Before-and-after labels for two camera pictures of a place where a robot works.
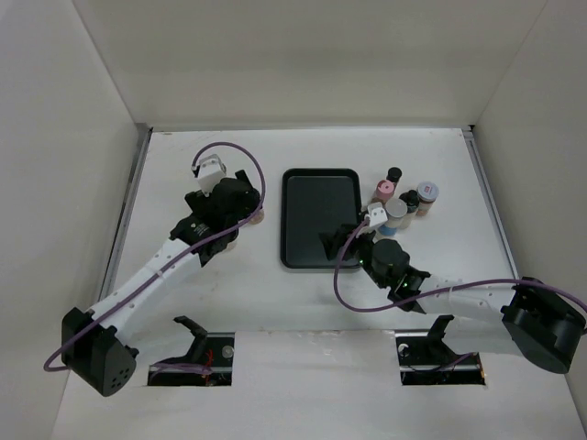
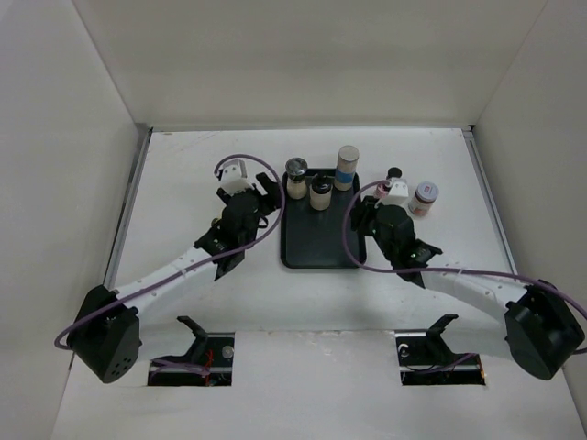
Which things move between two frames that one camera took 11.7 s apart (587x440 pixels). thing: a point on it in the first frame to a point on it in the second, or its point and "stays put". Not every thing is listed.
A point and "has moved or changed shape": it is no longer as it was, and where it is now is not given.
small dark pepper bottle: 393,174 stays put
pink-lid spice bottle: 384,191 stays put
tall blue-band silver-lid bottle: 395,210 has moved or changed shape
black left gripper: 198,200 to 271,191
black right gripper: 331,240 to 361,214
